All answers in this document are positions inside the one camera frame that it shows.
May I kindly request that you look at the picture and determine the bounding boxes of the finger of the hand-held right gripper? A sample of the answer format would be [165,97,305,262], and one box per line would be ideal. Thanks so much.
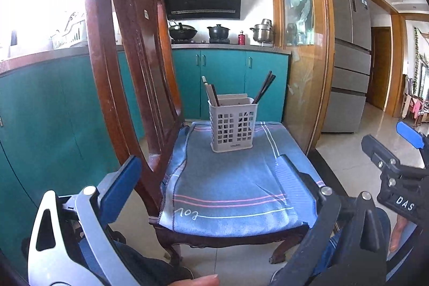
[396,120,429,170]
[361,134,429,180]

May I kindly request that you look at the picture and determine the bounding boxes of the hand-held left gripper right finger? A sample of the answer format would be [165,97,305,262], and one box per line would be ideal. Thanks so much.
[269,154,390,286]

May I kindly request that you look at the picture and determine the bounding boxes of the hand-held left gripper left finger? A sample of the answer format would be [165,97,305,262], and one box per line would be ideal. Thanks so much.
[28,155,143,286]

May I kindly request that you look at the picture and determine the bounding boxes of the white plastic utensil basket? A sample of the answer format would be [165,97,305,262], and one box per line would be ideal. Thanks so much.
[208,93,256,153]

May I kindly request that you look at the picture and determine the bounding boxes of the person's right hand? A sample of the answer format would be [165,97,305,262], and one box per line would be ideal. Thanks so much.
[388,216,411,252]

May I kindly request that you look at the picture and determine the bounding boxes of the person's left hand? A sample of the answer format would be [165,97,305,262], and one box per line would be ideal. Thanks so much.
[168,274,221,286]

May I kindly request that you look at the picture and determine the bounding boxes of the hanging clothes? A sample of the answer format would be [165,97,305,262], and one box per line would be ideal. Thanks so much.
[401,93,429,128]

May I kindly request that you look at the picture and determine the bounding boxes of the blue striped towel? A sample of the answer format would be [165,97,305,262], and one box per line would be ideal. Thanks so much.
[157,120,323,239]

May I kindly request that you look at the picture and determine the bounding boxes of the grey refrigerator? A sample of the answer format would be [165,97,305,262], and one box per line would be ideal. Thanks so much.
[321,0,373,134]

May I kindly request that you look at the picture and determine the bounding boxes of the teal kitchen cabinets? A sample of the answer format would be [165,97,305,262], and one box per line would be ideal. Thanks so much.
[0,45,291,226]

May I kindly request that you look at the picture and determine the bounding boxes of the wooden glass-door cabinet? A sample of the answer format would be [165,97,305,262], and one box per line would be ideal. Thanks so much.
[272,0,336,156]

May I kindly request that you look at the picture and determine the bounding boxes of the stainless steel pot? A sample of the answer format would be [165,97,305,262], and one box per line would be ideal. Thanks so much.
[249,18,274,43]

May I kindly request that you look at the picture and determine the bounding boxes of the dark wooden chair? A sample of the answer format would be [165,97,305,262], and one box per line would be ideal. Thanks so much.
[82,0,323,269]

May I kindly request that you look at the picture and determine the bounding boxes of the black cooking pot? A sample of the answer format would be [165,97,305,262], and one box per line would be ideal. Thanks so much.
[207,24,231,40]

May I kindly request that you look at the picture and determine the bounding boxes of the black gas stove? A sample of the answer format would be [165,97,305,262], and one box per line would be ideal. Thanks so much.
[171,37,232,45]

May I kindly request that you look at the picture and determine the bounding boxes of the white dish rack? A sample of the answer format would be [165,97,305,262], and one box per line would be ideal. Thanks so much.
[50,11,90,51]

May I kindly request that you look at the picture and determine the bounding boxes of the black wok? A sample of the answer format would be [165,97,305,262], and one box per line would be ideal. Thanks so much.
[168,22,198,40]

